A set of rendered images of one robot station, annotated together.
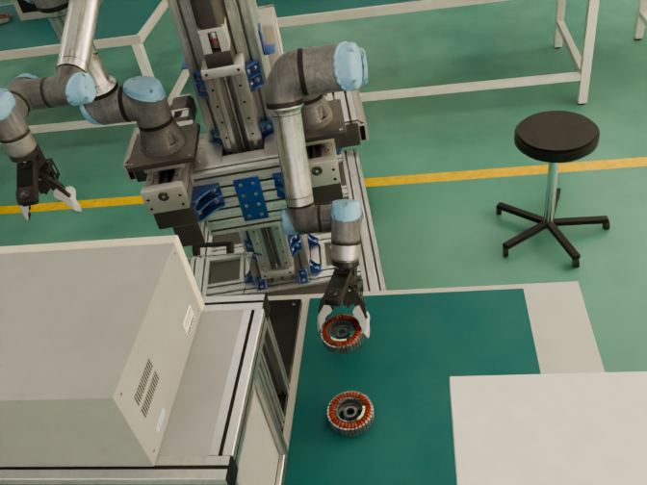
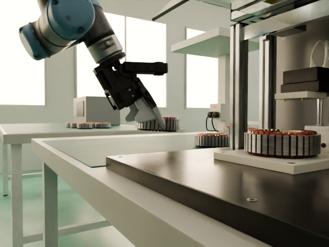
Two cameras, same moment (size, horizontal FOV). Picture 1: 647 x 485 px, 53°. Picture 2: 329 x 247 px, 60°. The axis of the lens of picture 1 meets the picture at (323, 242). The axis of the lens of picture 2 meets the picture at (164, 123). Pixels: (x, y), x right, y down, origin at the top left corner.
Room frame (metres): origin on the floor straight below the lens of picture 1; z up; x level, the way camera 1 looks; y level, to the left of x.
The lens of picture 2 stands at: (1.63, 0.54, 0.84)
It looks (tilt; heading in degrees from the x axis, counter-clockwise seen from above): 2 degrees down; 227
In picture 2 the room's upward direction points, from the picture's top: straight up
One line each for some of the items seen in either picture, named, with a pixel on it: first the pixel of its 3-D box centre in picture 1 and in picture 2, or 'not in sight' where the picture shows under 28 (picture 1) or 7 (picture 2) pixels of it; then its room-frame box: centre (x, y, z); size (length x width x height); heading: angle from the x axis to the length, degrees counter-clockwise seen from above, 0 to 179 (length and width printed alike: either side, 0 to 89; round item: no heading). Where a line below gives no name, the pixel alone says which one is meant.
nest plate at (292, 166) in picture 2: not in sight; (280, 157); (1.19, 0.34, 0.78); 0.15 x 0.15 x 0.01; 78
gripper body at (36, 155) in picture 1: (34, 168); not in sight; (1.48, 0.69, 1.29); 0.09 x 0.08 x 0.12; 176
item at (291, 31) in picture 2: not in sight; (288, 23); (0.99, 0.26, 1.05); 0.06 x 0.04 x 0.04; 78
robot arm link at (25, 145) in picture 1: (17, 143); not in sight; (1.48, 0.69, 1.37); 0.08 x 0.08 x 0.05
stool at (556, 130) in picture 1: (556, 183); not in sight; (2.26, -1.08, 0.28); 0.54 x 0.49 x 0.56; 168
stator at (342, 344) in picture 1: (342, 333); (157, 123); (1.15, 0.00, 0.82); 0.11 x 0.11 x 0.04
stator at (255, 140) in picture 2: not in sight; (280, 141); (1.19, 0.34, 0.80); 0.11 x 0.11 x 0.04
